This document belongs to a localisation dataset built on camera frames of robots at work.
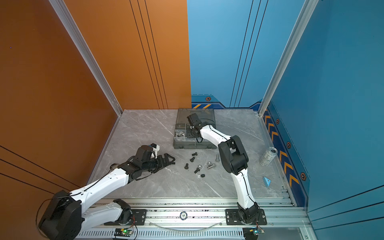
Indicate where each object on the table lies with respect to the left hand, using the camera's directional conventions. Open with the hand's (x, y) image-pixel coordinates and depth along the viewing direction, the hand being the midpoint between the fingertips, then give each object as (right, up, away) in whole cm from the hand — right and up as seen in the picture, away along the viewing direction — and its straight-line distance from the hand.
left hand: (171, 160), depth 83 cm
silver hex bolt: (+22, -4, +8) cm, 24 cm away
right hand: (+10, +14, +18) cm, 25 cm away
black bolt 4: (+14, -7, +6) cm, 17 cm away
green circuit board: (-20, -31, -12) cm, 39 cm away
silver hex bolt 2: (+27, -2, +9) cm, 29 cm away
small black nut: (+18, -10, +4) cm, 21 cm away
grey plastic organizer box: (+3, +9, +18) cm, 21 cm away
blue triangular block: (+53, -12, 0) cm, 55 cm away
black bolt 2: (+11, -2, +11) cm, 16 cm away
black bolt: (+13, +2, +12) cm, 18 cm away
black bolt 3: (+8, -5, +7) cm, 12 cm away
